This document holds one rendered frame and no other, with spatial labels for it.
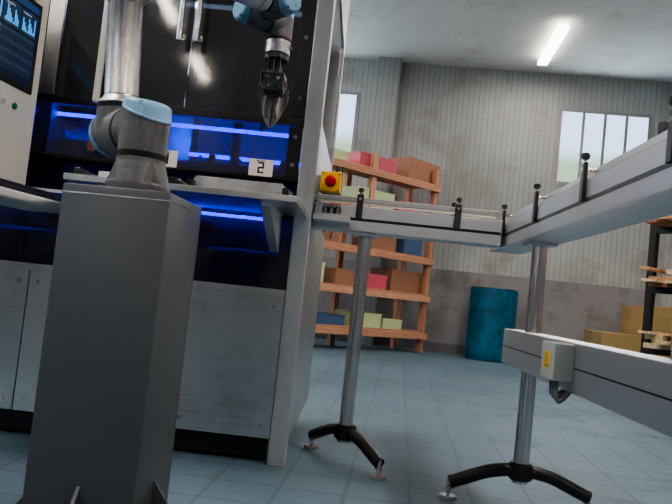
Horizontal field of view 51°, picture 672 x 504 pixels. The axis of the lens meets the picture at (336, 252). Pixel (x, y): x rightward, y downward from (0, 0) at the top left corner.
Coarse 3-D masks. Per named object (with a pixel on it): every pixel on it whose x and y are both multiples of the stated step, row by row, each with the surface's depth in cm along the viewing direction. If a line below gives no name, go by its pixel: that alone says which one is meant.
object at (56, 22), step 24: (48, 24) 255; (48, 48) 254; (312, 48) 351; (48, 72) 254; (48, 96) 253; (72, 96) 253; (240, 120) 251; (288, 120) 250; (336, 120) 343; (168, 168) 250; (192, 168) 250
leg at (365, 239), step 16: (368, 240) 261; (368, 256) 261; (352, 304) 261; (352, 320) 260; (352, 336) 259; (352, 352) 258; (352, 368) 258; (352, 384) 258; (352, 400) 258; (352, 416) 258
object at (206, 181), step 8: (200, 176) 212; (208, 176) 212; (200, 184) 211; (208, 184) 211; (216, 184) 211; (224, 184) 211; (232, 184) 211; (240, 184) 211; (248, 184) 211; (256, 184) 211; (264, 184) 211; (272, 184) 211; (280, 184) 211; (264, 192) 211; (272, 192) 210; (280, 192) 210
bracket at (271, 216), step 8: (264, 208) 215; (272, 208) 219; (264, 216) 221; (272, 216) 221; (280, 216) 242; (264, 224) 226; (272, 224) 225; (280, 224) 244; (272, 232) 231; (280, 232) 247; (272, 240) 237; (272, 248) 243
